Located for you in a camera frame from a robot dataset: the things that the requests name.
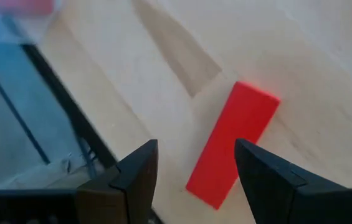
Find black aluminium table frame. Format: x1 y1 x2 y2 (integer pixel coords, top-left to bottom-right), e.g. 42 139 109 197
0 43 119 170

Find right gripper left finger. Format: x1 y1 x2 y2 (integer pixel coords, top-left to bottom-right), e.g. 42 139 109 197
75 139 159 224

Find wide red block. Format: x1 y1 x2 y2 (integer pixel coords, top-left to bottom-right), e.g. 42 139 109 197
0 0 55 16

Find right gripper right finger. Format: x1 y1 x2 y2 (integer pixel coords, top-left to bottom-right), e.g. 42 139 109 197
234 138 352 224

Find long red rectangular block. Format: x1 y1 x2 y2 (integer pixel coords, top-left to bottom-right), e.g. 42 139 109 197
185 80 282 211

